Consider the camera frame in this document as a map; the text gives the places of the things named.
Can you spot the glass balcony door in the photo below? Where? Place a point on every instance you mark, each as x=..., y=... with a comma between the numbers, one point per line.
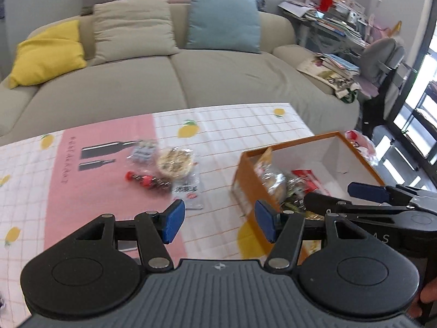
x=423, y=109

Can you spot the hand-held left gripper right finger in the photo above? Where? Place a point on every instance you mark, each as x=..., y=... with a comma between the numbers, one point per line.
x=264, y=220

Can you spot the trash bin with pink bag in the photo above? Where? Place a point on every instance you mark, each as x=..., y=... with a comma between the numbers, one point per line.
x=362, y=143

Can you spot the grey office chair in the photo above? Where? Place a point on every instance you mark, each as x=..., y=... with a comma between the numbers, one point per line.
x=382, y=58

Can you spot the cluttered desk with books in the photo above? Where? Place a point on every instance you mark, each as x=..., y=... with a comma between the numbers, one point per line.
x=338, y=17

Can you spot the round cracker snack packet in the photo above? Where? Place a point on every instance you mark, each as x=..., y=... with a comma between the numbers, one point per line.
x=174, y=162

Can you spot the orange cardboard box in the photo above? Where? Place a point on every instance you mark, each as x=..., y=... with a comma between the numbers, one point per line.
x=245, y=177

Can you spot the blue white small snack packet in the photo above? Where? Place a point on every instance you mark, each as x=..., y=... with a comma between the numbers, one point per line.
x=143, y=152

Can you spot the white label snack packet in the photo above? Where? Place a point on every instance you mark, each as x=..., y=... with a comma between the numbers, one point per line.
x=187, y=191

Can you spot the blue pillow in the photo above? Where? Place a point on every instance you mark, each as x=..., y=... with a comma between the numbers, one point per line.
x=222, y=20

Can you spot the red snack packet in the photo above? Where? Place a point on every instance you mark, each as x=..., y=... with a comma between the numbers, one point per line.
x=309, y=181

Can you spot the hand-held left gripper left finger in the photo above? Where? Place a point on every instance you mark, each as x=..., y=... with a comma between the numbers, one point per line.
x=174, y=220

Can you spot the beige sofa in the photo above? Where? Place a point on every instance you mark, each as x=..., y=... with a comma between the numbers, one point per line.
x=119, y=85

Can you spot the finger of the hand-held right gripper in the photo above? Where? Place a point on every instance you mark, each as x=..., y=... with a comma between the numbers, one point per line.
x=341, y=206
x=367, y=192

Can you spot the stack of books on sofa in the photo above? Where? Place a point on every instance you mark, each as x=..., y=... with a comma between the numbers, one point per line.
x=331, y=70

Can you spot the orange dried fruit packet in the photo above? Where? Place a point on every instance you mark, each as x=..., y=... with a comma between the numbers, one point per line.
x=269, y=177

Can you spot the dark green snack packet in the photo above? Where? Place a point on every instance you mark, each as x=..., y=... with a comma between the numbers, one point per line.
x=293, y=194

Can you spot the white desk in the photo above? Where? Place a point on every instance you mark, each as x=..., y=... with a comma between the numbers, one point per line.
x=304, y=32

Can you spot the cola bottle candy packet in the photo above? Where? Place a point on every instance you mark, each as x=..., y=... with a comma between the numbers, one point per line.
x=150, y=181

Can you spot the yellow pillow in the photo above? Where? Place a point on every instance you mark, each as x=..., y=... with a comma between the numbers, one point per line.
x=47, y=54

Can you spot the white green tote bag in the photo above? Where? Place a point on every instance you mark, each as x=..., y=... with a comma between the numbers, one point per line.
x=348, y=94

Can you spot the person's right hand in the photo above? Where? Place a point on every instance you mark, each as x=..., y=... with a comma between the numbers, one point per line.
x=426, y=295

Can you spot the beige pillow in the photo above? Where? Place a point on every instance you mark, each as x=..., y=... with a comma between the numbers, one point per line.
x=133, y=30

